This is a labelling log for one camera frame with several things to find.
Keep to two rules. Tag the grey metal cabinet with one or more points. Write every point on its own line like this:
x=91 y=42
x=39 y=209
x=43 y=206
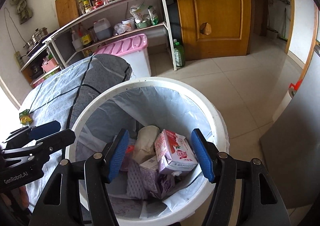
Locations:
x=295 y=141

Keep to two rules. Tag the red lidded jar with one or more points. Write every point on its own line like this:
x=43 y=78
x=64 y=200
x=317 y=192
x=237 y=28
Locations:
x=99 y=1

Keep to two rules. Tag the black induction cooker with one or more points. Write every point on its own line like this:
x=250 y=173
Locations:
x=37 y=51

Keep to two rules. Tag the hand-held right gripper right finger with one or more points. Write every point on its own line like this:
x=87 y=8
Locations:
x=201 y=156

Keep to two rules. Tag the pink-lidded storage box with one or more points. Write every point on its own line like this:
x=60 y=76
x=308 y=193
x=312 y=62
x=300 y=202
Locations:
x=125 y=44

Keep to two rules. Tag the beige power strip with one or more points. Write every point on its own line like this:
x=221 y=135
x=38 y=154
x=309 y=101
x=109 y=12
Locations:
x=18 y=59

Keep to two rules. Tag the blue plaid tablecloth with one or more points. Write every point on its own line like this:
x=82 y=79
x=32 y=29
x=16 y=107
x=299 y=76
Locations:
x=50 y=98

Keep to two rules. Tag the pink milk carton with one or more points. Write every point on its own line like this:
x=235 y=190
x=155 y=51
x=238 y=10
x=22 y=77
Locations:
x=172 y=151

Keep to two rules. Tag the white foam fruit net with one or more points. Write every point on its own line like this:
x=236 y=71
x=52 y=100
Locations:
x=136 y=181

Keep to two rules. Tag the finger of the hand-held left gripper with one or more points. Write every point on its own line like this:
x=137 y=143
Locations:
x=45 y=129
x=60 y=138

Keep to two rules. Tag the bundle of food bags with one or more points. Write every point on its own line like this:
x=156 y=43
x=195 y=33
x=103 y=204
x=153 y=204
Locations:
x=138 y=12

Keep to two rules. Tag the pink plastic basket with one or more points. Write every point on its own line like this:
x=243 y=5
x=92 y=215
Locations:
x=51 y=66

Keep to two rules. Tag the wooden door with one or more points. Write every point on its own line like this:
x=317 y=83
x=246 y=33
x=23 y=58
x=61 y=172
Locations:
x=217 y=11

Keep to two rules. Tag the small condiment bottle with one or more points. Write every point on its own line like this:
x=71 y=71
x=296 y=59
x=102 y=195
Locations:
x=81 y=7

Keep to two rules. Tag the wooden cutting board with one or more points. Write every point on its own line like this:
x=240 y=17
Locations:
x=67 y=7

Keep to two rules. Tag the green label sauce bottle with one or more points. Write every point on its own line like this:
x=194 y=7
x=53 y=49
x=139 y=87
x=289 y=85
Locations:
x=86 y=3

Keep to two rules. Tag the steel steamer pot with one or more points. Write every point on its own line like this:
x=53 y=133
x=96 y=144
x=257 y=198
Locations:
x=37 y=37

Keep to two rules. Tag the small white metal shelf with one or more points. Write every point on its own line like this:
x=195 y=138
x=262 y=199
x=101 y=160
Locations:
x=35 y=59

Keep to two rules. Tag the purple milk carton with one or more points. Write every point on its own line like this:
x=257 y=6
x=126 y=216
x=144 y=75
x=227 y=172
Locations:
x=160 y=181

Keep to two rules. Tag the white round bin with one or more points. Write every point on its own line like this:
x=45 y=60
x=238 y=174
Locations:
x=175 y=83

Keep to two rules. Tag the plastic jug of dark liquid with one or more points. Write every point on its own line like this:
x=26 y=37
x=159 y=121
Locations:
x=102 y=29

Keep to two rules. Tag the beige paper bag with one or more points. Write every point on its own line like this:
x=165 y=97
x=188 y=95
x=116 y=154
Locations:
x=146 y=141

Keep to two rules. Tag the white plastic tub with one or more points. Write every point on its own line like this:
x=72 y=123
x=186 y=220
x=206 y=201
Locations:
x=128 y=23

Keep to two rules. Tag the hanging yellow-green rags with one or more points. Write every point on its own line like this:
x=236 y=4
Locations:
x=23 y=8

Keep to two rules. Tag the green bowl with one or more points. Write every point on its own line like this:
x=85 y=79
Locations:
x=143 y=25

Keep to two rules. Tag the green plastic bottle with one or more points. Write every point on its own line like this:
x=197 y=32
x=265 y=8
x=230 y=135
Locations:
x=178 y=54

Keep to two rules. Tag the yellow label oil bottle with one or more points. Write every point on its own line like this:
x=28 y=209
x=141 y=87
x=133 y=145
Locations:
x=85 y=37

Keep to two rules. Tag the green packet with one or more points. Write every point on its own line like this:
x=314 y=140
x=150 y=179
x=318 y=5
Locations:
x=153 y=16

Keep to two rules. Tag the green snack wrapper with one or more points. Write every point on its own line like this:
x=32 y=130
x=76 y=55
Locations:
x=26 y=118

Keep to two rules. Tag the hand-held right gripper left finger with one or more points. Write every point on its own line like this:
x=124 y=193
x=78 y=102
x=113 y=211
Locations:
x=117 y=156

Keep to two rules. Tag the clear plastic bottle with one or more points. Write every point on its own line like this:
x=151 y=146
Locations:
x=76 y=42

